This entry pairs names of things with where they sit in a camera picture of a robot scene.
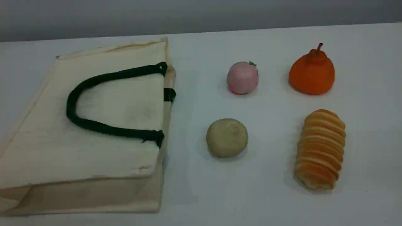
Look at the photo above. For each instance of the pink toy peach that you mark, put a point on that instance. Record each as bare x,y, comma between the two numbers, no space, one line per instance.
241,79

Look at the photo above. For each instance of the beige round bun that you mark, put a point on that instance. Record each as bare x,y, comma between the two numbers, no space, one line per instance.
226,138

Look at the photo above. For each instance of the orange toy pear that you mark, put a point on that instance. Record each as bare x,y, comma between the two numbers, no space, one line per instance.
311,77

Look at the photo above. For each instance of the ridged golden bread roll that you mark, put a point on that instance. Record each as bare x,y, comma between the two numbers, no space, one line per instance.
320,150

